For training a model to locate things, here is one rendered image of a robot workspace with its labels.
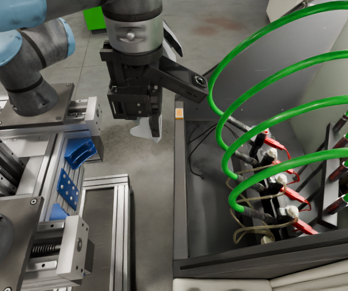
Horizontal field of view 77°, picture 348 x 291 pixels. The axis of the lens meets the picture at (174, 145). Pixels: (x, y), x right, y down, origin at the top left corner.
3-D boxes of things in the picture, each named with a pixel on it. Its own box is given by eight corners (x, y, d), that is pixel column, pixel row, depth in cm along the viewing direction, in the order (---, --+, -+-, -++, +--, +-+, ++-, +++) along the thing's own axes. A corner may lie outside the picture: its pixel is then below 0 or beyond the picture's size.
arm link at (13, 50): (-6, 81, 71) (-37, 38, 60) (32, 63, 78) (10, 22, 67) (13, 94, 66) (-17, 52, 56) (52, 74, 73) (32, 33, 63)
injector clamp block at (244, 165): (226, 167, 87) (235, 142, 75) (252, 167, 87) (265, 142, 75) (243, 262, 65) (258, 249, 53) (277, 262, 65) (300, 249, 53)
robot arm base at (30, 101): (7, 118, 74) (-12, 94, 66) (21, 90, 84) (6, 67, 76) (53, 114, 75) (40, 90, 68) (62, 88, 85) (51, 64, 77)
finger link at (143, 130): (134, 141, 48) (127, 108, 40) (161, 141, 47) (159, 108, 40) (132, 152, 46) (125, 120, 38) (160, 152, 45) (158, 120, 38)
